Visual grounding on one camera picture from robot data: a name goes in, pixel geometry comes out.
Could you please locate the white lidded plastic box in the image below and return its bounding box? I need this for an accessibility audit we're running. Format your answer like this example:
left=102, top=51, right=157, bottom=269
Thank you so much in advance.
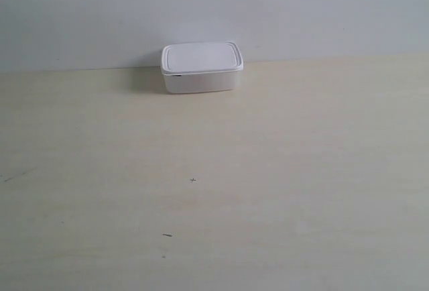
left=160, top=42, right=244, bottom=94

